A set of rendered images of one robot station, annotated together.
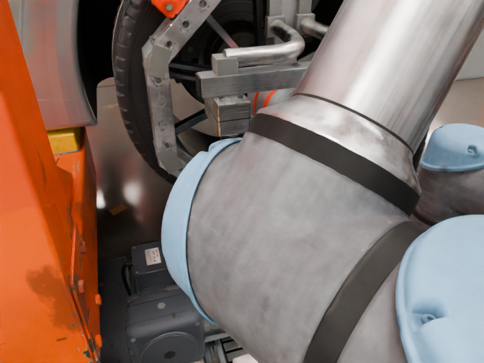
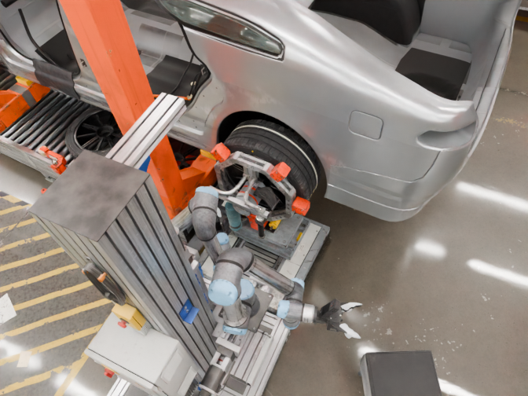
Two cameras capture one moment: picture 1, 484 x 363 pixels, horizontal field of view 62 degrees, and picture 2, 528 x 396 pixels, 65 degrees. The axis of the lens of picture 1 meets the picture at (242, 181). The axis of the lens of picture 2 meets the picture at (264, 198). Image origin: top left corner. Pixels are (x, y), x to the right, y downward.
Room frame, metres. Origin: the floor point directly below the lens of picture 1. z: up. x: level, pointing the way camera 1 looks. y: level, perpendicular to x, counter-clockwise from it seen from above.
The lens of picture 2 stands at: (-0.16, -1.32, 2.96)
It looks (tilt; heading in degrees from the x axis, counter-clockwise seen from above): 55 degrees down; 50
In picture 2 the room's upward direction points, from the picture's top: 5 degrees counter-clockwise
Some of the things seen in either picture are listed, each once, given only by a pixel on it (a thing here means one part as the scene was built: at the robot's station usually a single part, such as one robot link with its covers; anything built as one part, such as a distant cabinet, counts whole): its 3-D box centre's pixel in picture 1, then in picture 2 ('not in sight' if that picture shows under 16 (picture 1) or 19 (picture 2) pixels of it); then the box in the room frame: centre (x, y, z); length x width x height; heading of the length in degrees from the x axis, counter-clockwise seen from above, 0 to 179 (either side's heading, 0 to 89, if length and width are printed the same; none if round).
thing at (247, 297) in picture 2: not in sight; (243, 294); (0.26, -0.59, 0.98); 0.13 x 0.12 x 0.14; 34
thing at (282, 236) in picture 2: not in sight; (271, 214); (0.98, -0.03, 0.32); 0.40 x 0.30 x 0.28; 107
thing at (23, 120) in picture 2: not in sight; (103, 152); (0.47, 1.66, 0.14); 2.47 x 0.85 x 0.27; 107
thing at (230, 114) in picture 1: (226, 106); not in sight; (0.57, 0.02, 0.93); 0.09 x 0.05 x 0.05; 17
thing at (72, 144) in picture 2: not in sight; (108, 138); (0.53, 1.50, 0.39); 0.66 x 0.66 x 0.24
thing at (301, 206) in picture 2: not in sight; (300, 206); (0.92, -0.38, 0.85); 0.09 x 0.08 x 0.07; 107
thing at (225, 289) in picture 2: not in sight; (232, 302); (0.15, -0.66, 1.19); 0.15 x 0.12 x 0.55; 34
